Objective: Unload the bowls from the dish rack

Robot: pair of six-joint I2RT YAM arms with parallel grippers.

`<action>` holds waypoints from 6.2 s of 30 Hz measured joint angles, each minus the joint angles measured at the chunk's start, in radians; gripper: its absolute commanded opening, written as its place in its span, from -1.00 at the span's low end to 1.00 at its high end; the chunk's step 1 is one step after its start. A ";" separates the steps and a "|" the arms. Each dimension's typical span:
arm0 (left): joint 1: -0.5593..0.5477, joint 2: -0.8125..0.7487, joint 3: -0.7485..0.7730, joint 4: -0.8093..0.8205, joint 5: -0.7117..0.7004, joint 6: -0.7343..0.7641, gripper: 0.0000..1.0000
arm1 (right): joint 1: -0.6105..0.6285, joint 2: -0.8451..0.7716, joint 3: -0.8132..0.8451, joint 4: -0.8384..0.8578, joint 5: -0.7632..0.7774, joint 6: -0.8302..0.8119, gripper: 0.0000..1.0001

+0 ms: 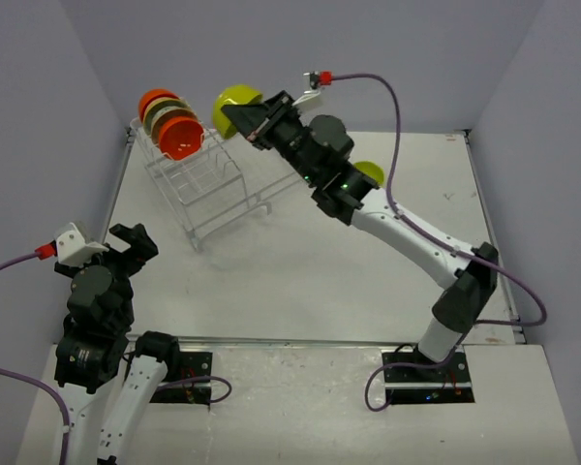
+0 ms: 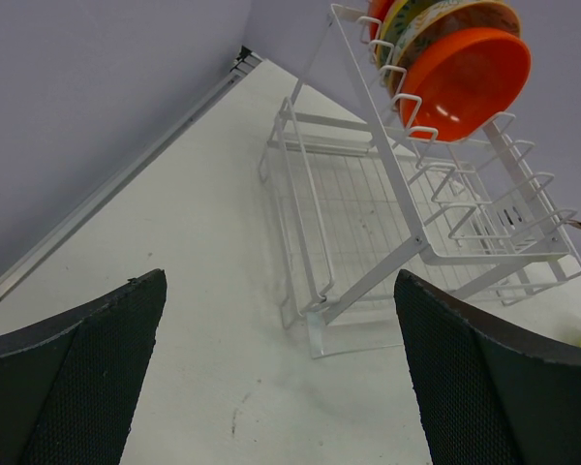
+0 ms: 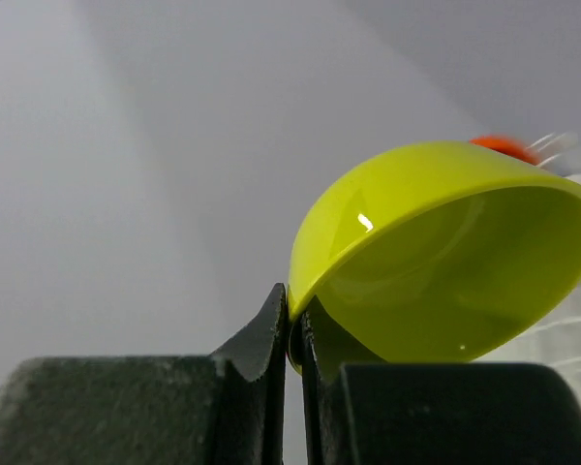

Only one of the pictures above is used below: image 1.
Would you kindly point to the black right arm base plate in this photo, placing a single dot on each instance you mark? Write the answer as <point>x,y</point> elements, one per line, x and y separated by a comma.
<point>449,385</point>

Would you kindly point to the patterned beige bowl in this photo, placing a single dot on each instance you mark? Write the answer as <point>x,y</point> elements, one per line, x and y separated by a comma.
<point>163,116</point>

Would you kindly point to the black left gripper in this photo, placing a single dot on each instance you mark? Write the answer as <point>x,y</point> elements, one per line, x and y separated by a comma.
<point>137,236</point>

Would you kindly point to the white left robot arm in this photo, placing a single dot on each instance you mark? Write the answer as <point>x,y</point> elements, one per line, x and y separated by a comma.
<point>87,366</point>

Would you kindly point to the orange bowl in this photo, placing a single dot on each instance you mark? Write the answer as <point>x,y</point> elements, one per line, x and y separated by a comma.
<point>152,95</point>
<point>180,137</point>

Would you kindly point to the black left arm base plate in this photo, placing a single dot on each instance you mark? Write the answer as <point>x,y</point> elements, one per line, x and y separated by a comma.
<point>189,365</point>

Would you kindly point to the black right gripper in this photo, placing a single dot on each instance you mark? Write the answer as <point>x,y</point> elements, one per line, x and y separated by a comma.
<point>251,118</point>

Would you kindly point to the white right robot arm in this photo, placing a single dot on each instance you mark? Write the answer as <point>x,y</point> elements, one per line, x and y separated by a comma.
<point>463,272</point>

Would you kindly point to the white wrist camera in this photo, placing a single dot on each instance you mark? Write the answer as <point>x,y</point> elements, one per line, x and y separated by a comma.
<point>311,96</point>
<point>75,247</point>

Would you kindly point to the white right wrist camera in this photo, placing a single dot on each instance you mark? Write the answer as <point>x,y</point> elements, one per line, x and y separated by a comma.
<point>311,96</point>

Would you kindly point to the white wire dish rack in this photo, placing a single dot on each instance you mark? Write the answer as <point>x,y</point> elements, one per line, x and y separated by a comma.
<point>221,183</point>

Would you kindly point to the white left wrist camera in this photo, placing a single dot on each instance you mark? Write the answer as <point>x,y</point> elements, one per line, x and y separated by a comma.
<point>75,247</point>

